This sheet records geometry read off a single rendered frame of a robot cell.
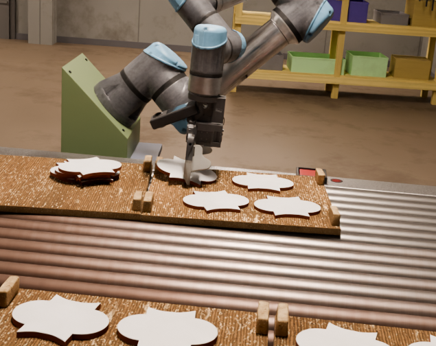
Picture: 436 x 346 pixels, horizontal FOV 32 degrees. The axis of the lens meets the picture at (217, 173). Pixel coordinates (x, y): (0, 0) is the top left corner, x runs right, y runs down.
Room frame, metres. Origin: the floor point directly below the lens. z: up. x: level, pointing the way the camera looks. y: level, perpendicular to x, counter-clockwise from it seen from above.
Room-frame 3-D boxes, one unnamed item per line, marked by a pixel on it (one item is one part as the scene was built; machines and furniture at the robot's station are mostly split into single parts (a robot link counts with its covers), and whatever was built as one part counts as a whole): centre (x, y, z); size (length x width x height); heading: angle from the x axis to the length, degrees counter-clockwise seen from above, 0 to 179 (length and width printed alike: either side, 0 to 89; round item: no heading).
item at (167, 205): (1.65, -0.05, 0.93); 0.41 x 0.35 x 0.02; 91
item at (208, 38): (1.73, 0.04, 1.24); 0.09 x 0.08 x 0.11; 158
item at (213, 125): (1.73, 0.04, 1.08); 0.09 x 0.08 x 0.12; 90
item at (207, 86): (1.73, 0.04, 1.16); 0.08 x 0.08 x 0.05
